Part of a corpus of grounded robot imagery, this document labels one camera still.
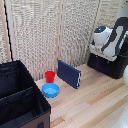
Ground black fabric storage bin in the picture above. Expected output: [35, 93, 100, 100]
[0, 60, 52, 128]

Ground beige woven folding screen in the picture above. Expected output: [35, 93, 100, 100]
[0, 0, 123, 82]

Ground dark blue flat box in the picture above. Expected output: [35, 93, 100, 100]
[56, 59, 82, 90]

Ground blue cup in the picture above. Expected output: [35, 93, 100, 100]
[41, 82, 60, 99]

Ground red plastic cup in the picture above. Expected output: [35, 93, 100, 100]
[44, 70, 57, 84]

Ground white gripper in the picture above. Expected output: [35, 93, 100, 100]
[89, 44, 118, 63]

